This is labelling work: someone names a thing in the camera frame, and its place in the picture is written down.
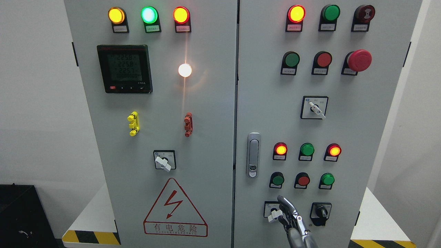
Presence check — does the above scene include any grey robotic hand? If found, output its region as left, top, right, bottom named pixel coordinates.
left=277, top=195, right=318, bottom=248

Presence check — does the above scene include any silver cabinet door handle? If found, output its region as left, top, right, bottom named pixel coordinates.
left=246, top=132, right=261, bottom=178

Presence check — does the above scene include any right grey cabinet door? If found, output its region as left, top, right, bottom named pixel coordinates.
left=234, top=0, right=422, bottom=248

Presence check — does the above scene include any grey cabinet door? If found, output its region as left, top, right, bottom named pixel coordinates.
left=234, top=0, right=422, bottom=248
left=64, top=0, right=238, bottom=248

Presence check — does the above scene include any left grey cabinet door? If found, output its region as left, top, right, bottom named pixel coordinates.
left=64, top=0, right=238, bottom=248

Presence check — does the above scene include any lower red push button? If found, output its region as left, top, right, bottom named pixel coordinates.
left=294, top=172, right=310, bottom=189

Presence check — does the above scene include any red push button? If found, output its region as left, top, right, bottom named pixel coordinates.
left=311, top=51, right=332, bottom=75
left=294, top=172, right=310, bottom=189

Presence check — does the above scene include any lower right green push button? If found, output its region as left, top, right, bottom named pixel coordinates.
left=318, top=173, right=335, bottom=190

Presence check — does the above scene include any lower green lamp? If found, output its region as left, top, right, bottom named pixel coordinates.
left=299, top=143, right=315, bottom=161

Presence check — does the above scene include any lit red lamp lower left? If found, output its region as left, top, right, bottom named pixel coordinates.
left=273, top=142, right=288, bottom=161

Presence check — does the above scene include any lit red lamp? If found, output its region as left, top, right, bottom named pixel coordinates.
left=273, top=142, right=288, bottom=161
left=324, top=143, right=342, bottom=162
left=285, top=5, right=306, bottom=32

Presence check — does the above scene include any lit red lamp lower right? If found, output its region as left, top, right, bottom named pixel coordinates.
left=324, top=143, right=342, bottom=162

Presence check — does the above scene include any red electric hazard warning sticker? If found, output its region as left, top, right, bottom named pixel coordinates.
left=143, top=178, right=208, bottom=237

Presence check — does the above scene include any upper green push button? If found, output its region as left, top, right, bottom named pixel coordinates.
left=280, top=51, right=300, bottom=75

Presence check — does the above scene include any upper red push button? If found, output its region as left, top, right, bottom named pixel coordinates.
left=311, top=51, right=332, bottom=75

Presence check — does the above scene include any red emergency stop button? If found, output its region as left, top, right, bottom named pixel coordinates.
left=341, top=49, right=372, bottom=76

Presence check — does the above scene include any white lit indicator lamp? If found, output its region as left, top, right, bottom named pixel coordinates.
left=178, top=63, right=192, bottom=78

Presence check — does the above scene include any white platform with hazard stripes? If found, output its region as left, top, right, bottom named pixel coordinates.
left=62, top=184, right=121, bottom=248

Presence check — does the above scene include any top right lit red lamp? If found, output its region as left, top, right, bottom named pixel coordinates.
left=285, top=5, right=306, bottom=32

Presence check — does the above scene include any top right green lamp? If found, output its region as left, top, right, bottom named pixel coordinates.
left=318, top=4, right=341, bottom=32

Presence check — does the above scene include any dark red buzzer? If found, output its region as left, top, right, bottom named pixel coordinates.
left=351, top=4, right=375, bottom=32

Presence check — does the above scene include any black digital power meter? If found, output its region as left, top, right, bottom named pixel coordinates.
left=96, top=44, right=153, bottom=94

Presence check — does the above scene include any orange lit indicator lamp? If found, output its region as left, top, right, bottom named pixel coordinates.
left=172, top=6, right=192, bottom=33

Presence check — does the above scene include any green lit indicator lamp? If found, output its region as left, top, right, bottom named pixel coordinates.
left=141, top=6, right=161, bottom=33

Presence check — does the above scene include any black box at left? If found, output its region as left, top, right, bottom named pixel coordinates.
left=0, top=184, right=58, bottom=248

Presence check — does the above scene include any yellow lit indicator lamp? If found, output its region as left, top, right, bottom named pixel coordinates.
left=108, top=7, right=129, bottom=33

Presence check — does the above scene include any black rotary selector switch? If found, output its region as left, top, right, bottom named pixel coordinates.
left=310, top=202, right=332, bottom=226

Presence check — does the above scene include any bottom white selector switch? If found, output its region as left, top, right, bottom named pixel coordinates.
left=264, top=201, right=283, bottom=223

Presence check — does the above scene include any upper right white selector switch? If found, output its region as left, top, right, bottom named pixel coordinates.
left=300, top=96, right=329, bottom=120

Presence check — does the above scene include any left door white selector switch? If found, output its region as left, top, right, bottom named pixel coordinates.
left=153, top=150, right=176, bottom=172

